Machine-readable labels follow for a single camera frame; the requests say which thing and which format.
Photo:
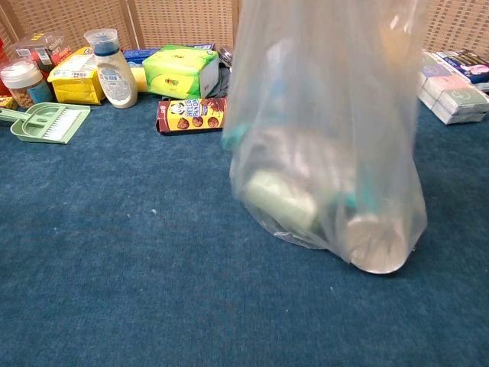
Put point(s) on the clear plastic bag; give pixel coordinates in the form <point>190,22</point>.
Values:
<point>324,134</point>

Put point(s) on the pale green container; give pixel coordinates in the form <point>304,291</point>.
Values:
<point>280,200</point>

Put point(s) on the Hello Panda biscuit box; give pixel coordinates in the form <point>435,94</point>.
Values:
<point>191,116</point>

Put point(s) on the grey cloth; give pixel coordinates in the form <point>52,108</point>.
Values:
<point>221,82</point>

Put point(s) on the blue felt table cover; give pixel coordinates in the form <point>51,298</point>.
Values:
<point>133,248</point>

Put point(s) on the green tissue pack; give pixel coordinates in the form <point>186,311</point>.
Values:
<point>177,72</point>

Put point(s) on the yellow sponge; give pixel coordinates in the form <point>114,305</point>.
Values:
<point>139,80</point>

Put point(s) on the white bottle with blue cap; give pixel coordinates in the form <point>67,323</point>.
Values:
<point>114,80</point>

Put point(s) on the blue cling wrap box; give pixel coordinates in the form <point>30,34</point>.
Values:
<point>133,55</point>

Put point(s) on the wicker folding screen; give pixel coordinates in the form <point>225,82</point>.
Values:
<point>179,21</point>

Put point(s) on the yellow Lipo cracker box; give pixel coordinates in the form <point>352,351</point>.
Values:
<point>74,78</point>

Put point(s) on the green dustpan with brush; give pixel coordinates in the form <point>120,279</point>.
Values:
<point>46,124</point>

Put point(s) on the pastel pocket tissue pack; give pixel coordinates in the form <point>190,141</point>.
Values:
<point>451,95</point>

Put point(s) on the snack jar with white lid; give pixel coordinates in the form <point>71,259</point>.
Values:
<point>24,86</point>

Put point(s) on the clear box with red contents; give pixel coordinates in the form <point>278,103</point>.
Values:
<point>42,49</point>

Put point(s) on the small yellow red box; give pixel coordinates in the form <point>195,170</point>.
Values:
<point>7,103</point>

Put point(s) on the dark blue sanitary pad pack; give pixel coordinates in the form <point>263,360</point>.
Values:
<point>468,65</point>

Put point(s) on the red lidded canister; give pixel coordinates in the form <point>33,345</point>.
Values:
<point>3,65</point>

